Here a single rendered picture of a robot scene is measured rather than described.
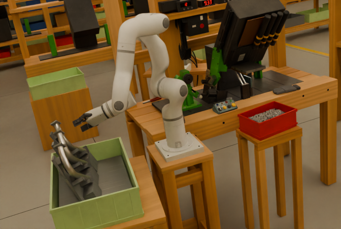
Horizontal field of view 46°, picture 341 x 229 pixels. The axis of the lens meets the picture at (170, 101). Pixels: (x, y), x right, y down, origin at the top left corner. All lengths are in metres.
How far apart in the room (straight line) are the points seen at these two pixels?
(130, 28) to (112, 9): 0.95
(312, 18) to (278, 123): 6.05
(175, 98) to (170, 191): 0.55
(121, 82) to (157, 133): 0.71
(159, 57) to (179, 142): 0.52
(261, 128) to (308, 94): 0.70
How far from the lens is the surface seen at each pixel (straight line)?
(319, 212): 3.33
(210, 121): 2.73
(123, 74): 2.01
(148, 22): 2.06
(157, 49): 2.16
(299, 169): 2.86
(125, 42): 2.02
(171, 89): 2.21
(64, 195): 2.27
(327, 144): 3.45
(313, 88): 3.16
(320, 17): 8.70
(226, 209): 3.36
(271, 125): 2.60
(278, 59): 3.67
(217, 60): 2.93
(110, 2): 2.96
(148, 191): 2.23
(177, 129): 2.34
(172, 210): 2.46
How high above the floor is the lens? 1.97
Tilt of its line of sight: 20 degrees down
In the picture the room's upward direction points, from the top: 8 degrees counter-clockwise
